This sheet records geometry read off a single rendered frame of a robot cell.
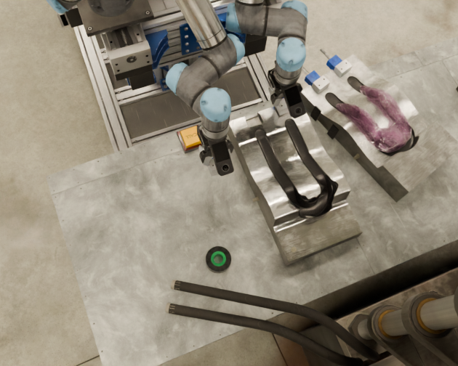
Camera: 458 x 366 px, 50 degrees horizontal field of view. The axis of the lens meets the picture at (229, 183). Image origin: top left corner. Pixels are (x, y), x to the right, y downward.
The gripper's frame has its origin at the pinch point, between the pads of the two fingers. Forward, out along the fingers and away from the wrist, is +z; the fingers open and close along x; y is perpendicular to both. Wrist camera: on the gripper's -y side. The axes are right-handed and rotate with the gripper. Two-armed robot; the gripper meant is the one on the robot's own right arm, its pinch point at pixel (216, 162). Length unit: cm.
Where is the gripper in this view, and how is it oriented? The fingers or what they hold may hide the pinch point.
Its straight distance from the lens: 153.2
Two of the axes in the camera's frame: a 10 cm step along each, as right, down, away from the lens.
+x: -9.3, 3.4, -1.7
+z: -0.4, 3.4, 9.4
